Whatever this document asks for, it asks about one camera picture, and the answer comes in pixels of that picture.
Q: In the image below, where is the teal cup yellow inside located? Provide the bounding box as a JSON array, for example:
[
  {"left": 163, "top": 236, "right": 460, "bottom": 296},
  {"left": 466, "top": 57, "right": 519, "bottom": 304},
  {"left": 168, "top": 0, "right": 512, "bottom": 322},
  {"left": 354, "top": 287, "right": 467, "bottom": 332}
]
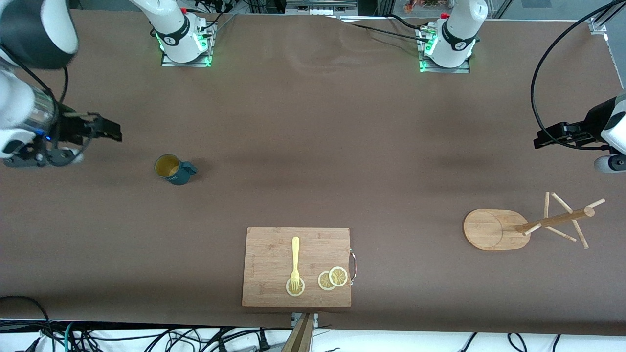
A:
[{"left": 154, "top": 154, "right": 199, "bottom": 186}]

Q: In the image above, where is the wooden mug rack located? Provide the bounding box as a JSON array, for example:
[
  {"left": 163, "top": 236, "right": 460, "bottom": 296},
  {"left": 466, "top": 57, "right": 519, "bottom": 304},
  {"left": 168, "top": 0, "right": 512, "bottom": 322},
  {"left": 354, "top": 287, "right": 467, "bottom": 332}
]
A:
[{"left": 463, "top": 191, "right": 606, "bottom": 251}]

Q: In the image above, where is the yellow plastic fork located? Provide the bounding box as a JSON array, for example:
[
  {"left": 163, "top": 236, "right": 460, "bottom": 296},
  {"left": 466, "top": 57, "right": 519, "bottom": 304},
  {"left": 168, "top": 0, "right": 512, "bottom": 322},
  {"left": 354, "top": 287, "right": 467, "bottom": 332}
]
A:
[{"left": 290, "top": 237, "right": 301, "bottom": 291}]

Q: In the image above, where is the grey power strip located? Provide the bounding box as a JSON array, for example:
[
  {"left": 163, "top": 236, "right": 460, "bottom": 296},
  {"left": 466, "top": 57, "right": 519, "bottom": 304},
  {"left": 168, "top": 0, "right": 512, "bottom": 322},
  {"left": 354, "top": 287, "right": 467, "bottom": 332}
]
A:
[{"left": 285, "top": 0, "right": 358, "bottom": 16}]

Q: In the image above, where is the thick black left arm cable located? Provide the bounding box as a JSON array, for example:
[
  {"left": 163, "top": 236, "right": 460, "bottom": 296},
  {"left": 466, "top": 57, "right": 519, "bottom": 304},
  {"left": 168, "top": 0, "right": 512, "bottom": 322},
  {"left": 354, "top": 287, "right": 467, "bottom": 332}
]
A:
[{"left": 530, "top": 0, "right": 626, "bottom": 150}]

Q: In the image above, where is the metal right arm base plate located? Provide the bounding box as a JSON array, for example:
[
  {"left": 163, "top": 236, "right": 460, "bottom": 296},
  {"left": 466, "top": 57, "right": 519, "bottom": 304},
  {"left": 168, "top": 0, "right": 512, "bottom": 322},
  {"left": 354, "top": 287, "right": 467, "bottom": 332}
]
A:
[{"left": 160, "top": 22, "right": 215, "bottom": 68}]

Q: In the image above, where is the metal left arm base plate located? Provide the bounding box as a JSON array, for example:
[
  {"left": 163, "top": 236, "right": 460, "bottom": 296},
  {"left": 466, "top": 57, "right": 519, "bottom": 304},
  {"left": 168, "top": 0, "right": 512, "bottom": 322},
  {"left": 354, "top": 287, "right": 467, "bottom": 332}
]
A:
[{"left": 419, "top": 24, "right": 471, "bottom": 74}]

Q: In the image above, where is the black base cable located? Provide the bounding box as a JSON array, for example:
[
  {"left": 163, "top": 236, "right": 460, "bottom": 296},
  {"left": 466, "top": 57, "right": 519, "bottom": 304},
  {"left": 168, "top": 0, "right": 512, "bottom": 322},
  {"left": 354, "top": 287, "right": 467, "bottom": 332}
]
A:
[
  {"left": 337, "top": 19, "right": 427, "bottom": 43},
  {"left": 386, "top": 14, "right": 431, "bottom": 33}
]

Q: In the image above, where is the bamboo cutting board metal handle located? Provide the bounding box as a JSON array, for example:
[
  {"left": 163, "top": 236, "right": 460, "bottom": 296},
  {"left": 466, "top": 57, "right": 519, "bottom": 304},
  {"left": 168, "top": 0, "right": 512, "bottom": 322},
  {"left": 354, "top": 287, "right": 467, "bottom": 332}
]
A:
[{"left": 242, "top": 227, "right": 357, "bottom": 308}]

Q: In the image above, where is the brown pole with metal bracket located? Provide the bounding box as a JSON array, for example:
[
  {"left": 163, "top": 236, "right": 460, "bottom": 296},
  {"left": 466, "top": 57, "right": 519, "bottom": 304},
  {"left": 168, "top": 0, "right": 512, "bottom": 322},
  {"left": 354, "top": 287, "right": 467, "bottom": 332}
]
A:
[{"left": 281, "top": 313, "right": 319, "bottom": 352}]

